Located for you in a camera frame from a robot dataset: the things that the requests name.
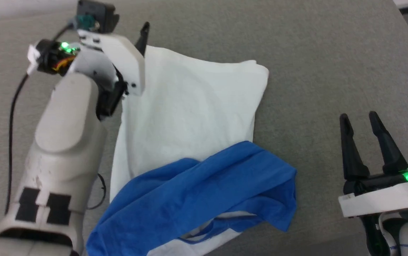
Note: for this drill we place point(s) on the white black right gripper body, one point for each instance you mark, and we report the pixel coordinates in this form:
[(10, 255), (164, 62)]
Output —
[(381, 197)]

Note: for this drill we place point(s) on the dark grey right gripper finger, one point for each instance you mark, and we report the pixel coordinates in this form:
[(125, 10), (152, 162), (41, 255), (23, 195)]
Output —
[(351, 153), (388, 149)]

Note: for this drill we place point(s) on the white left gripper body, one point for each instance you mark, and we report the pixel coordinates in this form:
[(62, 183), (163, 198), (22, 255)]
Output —
[(122, 60)]

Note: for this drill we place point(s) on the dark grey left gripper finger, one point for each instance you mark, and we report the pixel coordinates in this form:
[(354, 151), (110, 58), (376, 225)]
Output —
[(143, 37)]

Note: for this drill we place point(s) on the white and blue garment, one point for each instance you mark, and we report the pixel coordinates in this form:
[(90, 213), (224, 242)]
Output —
[(189, 106)]

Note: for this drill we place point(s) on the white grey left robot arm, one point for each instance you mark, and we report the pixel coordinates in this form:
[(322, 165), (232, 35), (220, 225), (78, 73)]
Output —
[(62, 142)]

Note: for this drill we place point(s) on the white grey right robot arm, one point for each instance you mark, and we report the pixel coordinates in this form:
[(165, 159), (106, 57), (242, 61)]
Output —
[(403, 234)]

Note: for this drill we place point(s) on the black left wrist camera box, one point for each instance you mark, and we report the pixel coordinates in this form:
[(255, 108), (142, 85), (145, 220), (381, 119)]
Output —
[(99, 14)]

